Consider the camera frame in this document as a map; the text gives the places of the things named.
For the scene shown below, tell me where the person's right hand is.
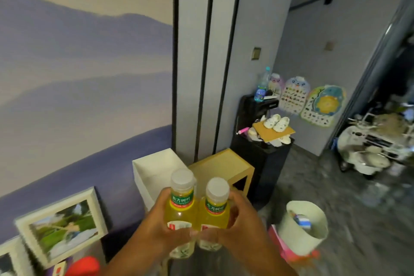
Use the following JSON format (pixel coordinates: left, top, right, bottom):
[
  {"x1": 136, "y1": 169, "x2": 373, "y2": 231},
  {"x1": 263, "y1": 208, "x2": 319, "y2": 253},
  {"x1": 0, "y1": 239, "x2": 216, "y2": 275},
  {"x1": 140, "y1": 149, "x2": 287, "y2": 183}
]
[{"x1": 196, "y1": 189, "x2": 275, "y2": 262}]

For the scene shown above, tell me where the red object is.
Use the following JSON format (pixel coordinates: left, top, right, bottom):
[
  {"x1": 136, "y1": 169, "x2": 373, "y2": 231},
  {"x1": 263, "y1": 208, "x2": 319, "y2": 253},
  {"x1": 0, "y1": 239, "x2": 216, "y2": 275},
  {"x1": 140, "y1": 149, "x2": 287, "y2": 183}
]
[{"x1": 65, "y1": 256, "x2": 101, "y2": 276}]

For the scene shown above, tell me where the clear water bottle blue label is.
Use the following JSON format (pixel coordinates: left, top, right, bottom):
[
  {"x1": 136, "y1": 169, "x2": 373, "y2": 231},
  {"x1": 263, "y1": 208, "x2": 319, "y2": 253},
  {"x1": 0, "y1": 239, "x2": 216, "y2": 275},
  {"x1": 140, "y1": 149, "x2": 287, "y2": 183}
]
[{"x1": 254, "y1": 66, "x2": 271, "y2": 102}]

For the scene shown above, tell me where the round yellow blue learning poster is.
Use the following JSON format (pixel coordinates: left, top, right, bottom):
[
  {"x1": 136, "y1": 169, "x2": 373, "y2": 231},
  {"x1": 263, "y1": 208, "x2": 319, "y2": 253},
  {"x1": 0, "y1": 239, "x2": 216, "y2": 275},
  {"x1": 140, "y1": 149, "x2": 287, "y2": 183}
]
[{"x1": 300, "y1": 85, "x2": 347, "y2": 128}]

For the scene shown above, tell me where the blue white packet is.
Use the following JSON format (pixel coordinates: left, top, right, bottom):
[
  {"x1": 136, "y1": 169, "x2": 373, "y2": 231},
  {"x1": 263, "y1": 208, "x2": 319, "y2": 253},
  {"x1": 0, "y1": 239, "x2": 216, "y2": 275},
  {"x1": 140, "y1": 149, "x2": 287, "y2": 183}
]
[{"x1": 293, "y1": 214, "x2": 312, "y2": 230}]

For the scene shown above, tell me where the white framed photo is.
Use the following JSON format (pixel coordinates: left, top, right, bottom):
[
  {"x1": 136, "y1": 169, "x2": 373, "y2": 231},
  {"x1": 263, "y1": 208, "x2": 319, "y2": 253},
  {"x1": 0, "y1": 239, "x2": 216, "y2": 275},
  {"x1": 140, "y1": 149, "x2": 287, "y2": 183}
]
[{"x1": 14, "y1": 187, "x2": 109, "y2": 269}]

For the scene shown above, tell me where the person's left hand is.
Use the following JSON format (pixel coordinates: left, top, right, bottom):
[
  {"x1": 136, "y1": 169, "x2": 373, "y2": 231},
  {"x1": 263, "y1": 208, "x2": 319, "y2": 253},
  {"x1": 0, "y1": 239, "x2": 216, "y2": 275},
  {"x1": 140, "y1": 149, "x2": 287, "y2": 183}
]
[{"x1": 129, "y1": 187, "x2": 198, "y2": 260}]

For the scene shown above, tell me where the black water dispenser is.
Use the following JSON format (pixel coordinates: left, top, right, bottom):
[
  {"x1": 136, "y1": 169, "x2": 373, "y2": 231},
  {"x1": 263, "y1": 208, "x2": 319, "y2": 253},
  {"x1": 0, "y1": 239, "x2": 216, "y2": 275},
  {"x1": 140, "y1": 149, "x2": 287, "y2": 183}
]
[{"x1": 230, "y1": 93, "x2": 293, "y2": 210}]

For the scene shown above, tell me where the white toy scooter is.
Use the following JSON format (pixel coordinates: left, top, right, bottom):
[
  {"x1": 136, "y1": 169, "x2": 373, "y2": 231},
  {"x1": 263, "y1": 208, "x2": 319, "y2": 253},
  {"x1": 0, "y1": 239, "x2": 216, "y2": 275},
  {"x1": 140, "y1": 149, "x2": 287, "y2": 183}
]
[{"x1": 336, "y1": 114, "x2": 414, "y2": 177}]

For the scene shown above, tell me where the tall yellow drink bottle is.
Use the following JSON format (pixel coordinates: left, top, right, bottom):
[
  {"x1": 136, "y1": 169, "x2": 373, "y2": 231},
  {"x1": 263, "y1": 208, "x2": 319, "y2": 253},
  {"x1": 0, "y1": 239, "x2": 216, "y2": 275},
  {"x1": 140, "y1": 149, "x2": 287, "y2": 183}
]
[{"x1": 164, "y1": 168, "x2": 198, "y2": 259}]

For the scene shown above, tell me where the brown cardboard sheet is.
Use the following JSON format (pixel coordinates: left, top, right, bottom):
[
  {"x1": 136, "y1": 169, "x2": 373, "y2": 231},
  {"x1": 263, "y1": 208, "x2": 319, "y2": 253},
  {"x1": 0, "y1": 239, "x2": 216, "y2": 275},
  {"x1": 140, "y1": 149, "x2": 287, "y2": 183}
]
[{"x1": 252, "y1": 119, "x2": 296, "y2": 143}]

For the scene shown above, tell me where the white open box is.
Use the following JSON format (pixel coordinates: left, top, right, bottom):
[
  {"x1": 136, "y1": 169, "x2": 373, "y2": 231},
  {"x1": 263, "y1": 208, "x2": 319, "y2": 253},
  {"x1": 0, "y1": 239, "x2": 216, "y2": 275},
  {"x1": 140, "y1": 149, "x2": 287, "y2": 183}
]
[{"x1": 132, "y1": 148, "x2": 188, "y2": 213}]

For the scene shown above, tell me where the short yellow drink bottle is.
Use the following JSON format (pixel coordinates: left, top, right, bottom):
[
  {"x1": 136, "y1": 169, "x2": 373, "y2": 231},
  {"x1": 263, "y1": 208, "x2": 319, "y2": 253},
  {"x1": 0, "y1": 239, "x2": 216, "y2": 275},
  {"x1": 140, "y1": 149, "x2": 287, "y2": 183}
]
[{"x1": 197, "y1": 177, "x2": 232, "y2": 252}]

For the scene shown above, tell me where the white baby shoe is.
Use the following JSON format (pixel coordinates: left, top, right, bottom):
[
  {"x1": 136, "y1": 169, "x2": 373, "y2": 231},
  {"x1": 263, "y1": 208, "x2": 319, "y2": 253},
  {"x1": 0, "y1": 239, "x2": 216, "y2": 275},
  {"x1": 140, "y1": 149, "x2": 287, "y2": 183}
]
[
  {"x1": 263, "y1": 114, "x2": 281, "y2": 129},
  {"x1": 274, "y1": 117, "x2": 290, "y2": 133}
]

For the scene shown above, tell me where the yellow side table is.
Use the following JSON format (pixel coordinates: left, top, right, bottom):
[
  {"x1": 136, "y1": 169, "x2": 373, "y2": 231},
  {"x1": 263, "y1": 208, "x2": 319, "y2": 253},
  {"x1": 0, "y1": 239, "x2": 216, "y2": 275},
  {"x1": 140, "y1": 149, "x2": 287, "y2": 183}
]
[{"x1": 188, "y1": 148, "x2": 255, "y2": 200}]

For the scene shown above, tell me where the owl-shaped learning poster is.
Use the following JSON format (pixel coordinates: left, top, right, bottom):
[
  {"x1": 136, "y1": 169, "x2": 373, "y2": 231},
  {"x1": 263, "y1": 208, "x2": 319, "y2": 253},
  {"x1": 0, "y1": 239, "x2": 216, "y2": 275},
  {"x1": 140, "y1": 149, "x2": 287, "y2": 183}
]
[{"x1": 279, "y1": 76, "x2": 311, "y2": 115}]

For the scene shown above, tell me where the person's right forearm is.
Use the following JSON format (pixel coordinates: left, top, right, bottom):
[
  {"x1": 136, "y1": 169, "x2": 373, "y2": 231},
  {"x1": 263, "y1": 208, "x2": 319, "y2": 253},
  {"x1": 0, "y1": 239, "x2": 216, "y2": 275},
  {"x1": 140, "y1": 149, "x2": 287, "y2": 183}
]
[{"x1": 238, "y1": 247, "x2": 298, "y2": 276}]

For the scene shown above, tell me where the small pink owl poster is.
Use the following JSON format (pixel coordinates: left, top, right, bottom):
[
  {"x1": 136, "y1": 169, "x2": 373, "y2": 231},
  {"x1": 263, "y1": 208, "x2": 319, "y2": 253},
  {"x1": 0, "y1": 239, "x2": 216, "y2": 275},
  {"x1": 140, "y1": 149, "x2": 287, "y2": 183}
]
[{"x1": 268, "y1": 73, "x2": 285, "y2": 98}]

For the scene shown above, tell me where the pink bag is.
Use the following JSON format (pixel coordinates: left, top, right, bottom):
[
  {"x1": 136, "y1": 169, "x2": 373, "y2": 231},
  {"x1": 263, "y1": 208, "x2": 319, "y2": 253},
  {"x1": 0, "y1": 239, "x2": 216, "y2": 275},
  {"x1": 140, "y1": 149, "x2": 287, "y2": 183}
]
[{"x1": 268, "y1": 225, "x2": 321, "y2": 263}]

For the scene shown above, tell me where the white picture frame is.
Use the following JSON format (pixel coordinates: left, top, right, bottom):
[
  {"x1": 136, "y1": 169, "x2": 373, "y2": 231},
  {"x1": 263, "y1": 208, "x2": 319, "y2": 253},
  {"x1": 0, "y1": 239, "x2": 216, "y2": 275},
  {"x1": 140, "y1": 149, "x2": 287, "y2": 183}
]
[{"x1": 0, "y1": 237, "x2": 34, "y2": 276}]

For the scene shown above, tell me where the person's left forearm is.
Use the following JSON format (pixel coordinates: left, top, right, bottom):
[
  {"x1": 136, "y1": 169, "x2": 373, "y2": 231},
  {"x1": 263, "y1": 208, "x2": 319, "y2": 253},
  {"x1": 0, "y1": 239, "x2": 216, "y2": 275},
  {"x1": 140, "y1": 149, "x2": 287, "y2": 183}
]
[{"x1": 99, "y1": 240, "x2": 162, "y2": 276}]

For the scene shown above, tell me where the white waste bin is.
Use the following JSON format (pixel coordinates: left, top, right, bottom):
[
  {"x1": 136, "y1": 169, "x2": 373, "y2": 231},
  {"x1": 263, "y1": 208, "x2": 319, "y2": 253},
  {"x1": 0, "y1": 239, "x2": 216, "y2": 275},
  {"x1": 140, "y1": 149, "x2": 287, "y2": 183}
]
[{"x1": 278, "y1": 201, "x2": 329, "y2": 257}]

